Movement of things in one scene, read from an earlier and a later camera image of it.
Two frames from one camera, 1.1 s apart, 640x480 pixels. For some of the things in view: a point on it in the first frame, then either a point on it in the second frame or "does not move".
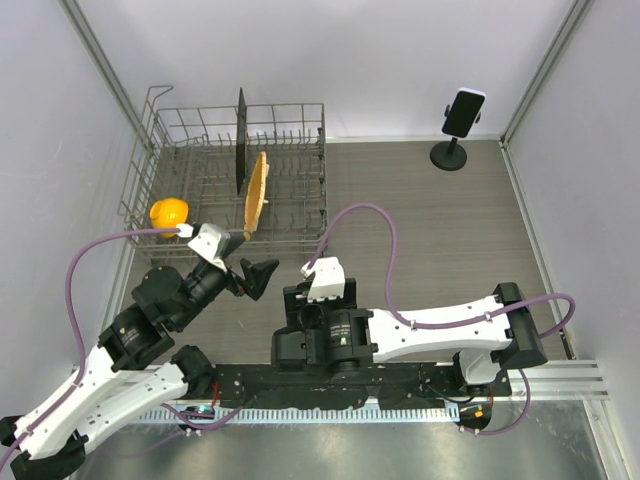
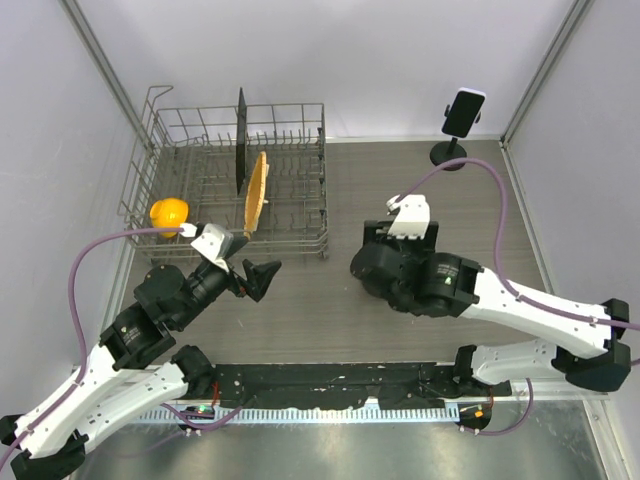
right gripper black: x=296 y=300 → x=377 y=232
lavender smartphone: x=463 y=112 does not move
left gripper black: x=258 y=275 does not move
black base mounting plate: x=401 y=386 does not move
